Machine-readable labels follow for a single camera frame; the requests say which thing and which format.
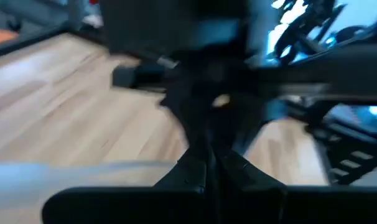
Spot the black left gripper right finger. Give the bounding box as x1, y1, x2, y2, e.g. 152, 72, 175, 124
212, 147, 377, 224

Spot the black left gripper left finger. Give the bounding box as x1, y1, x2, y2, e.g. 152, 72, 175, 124
42, 146, 212, 224

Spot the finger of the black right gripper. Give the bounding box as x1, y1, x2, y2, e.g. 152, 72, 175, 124
221, 90, 272, 154
159, 70, 215, 151

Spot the clear plastic zip bag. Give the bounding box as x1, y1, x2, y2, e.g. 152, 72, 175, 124
0, 159, 179, 218

